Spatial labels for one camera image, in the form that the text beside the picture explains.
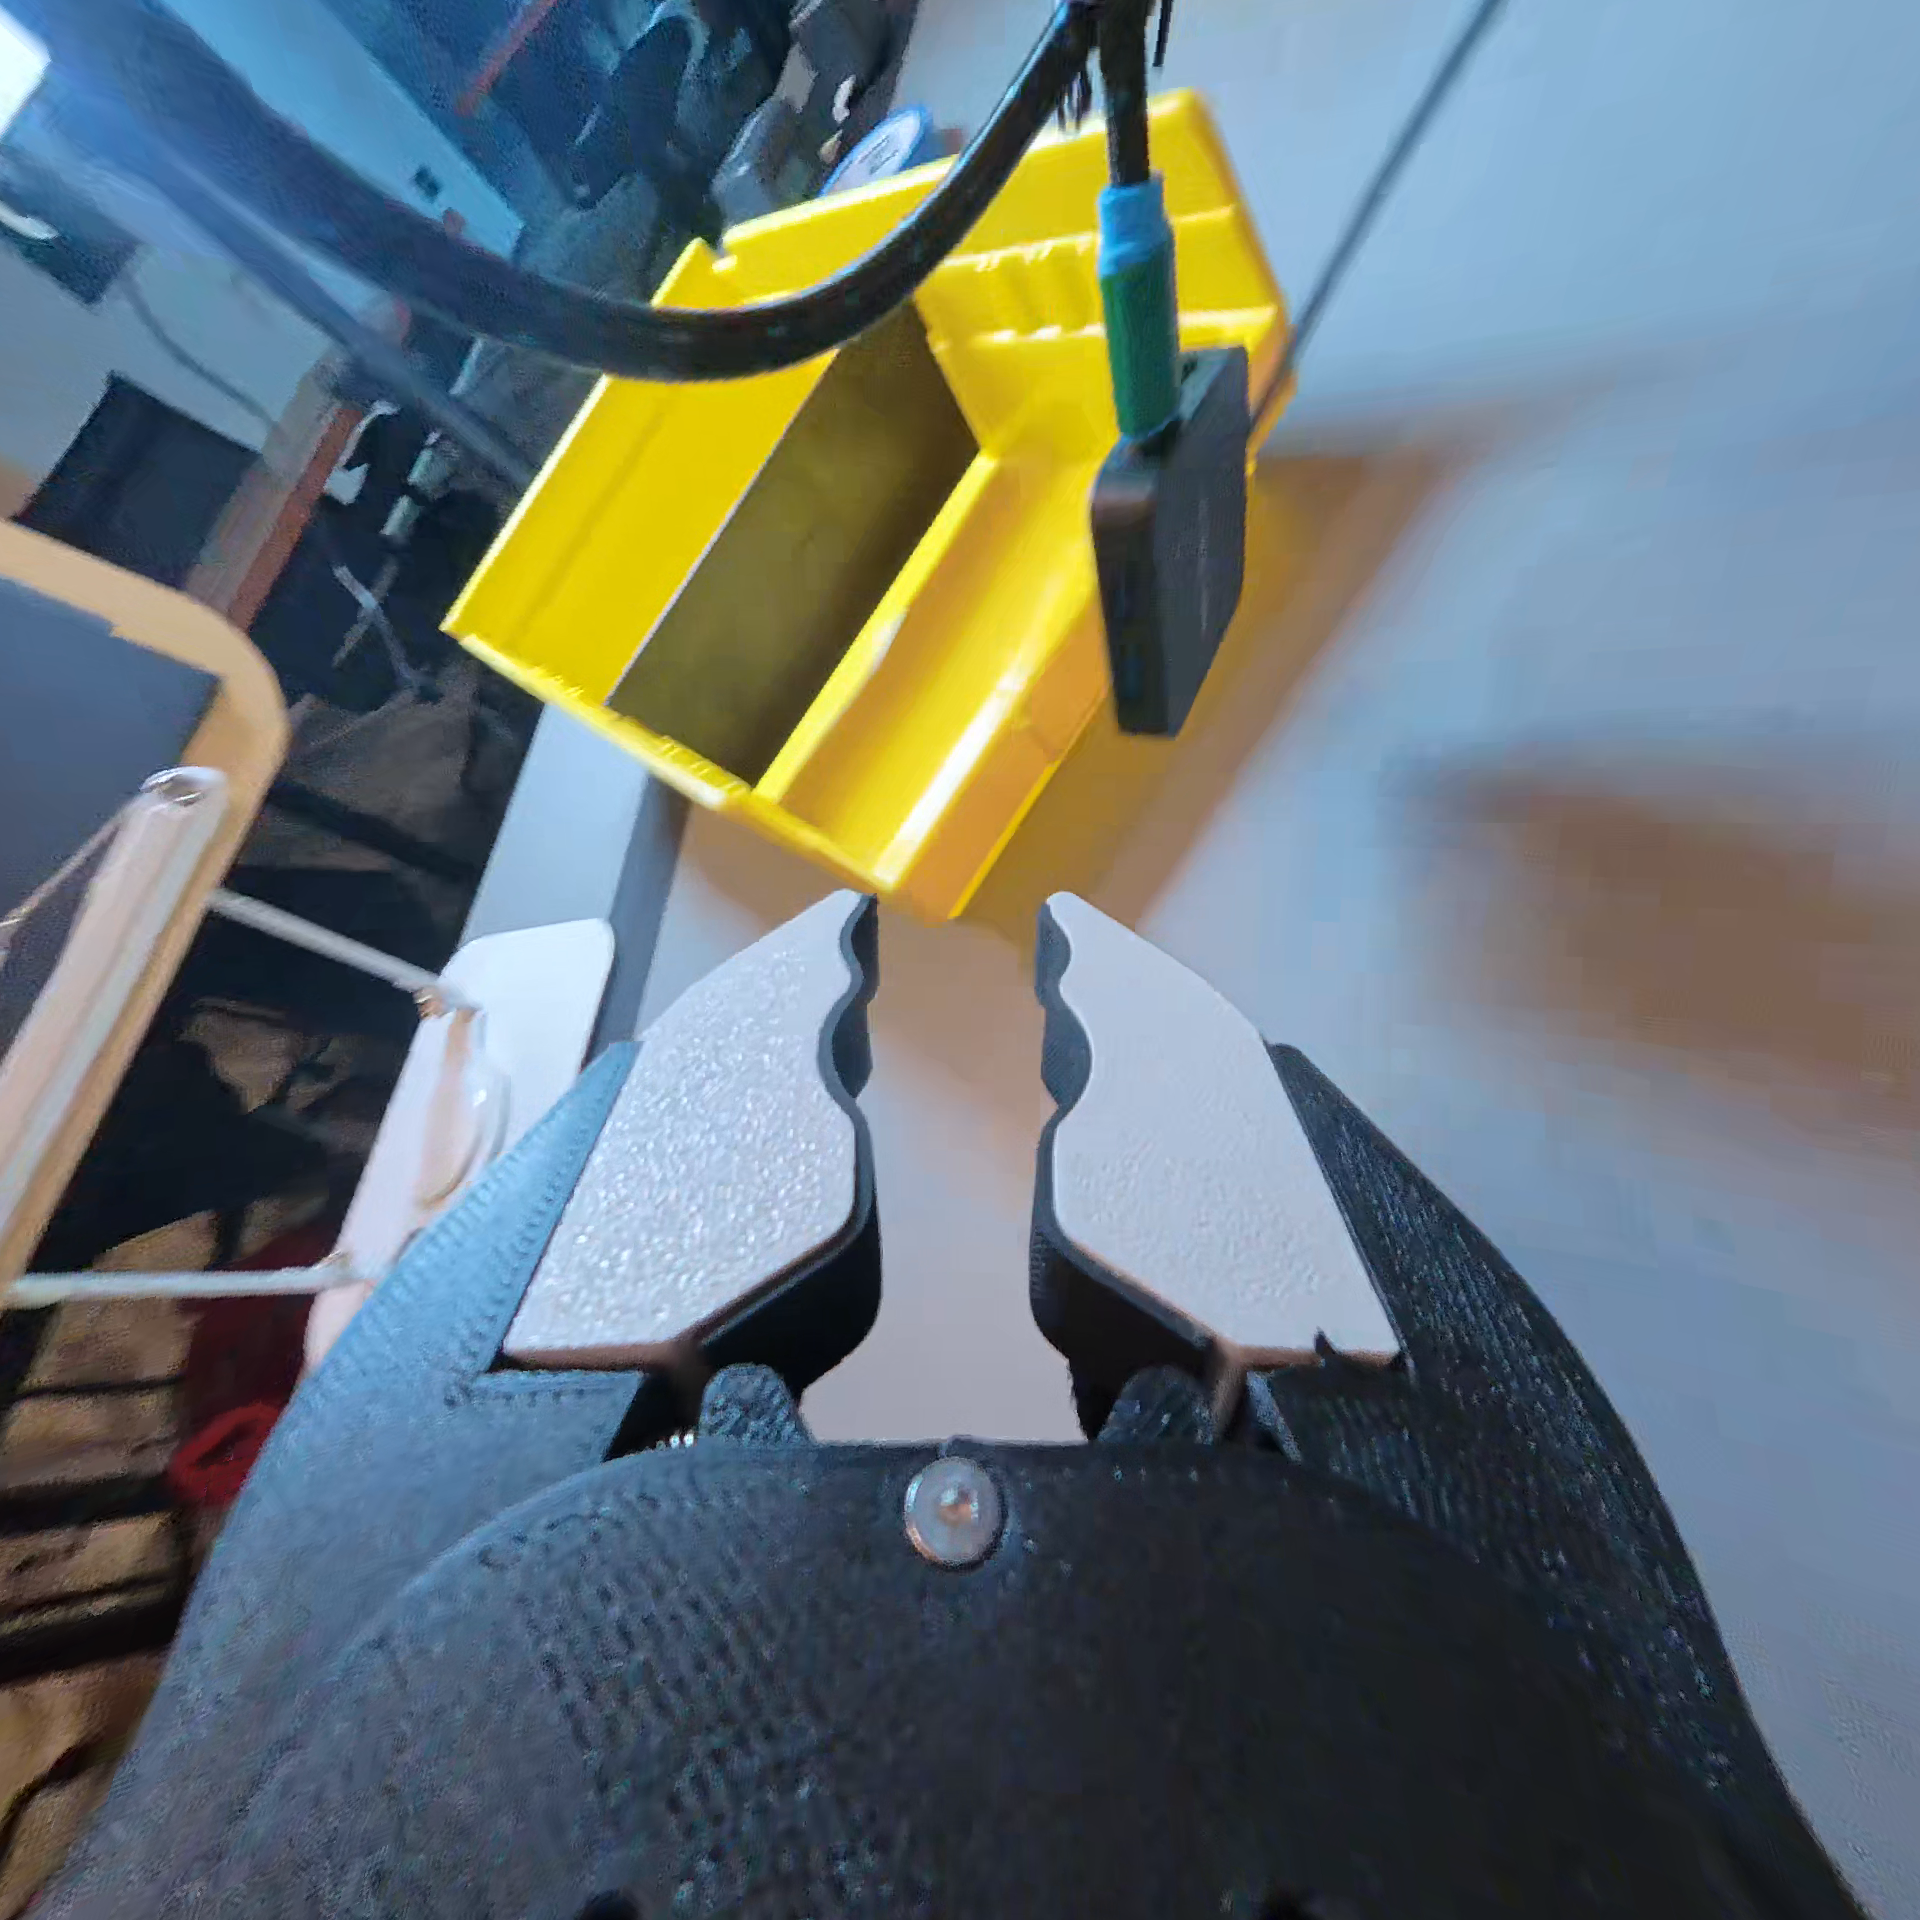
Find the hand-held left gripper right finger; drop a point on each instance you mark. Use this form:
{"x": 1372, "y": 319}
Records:
{"x": 1219, "y": 1202}

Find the black bin divider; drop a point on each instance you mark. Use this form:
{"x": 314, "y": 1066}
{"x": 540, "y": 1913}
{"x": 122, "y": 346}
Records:
{"x": 812, "y": 544}

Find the black hdmi adapter box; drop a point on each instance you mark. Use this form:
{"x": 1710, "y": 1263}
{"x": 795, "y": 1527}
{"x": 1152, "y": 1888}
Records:
{"x": 1168, "y": 544}

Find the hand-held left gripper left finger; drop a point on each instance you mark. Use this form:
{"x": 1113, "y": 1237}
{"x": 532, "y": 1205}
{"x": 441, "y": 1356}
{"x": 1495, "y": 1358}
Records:
{"x": 690, "y": 1202}

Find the white metal base plate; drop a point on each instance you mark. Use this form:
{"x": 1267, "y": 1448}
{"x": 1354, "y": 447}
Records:
{"x": 495, "y": 1024}

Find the yellow plastic bin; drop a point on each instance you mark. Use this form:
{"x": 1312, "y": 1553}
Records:
{"x": 932, "y": 751}

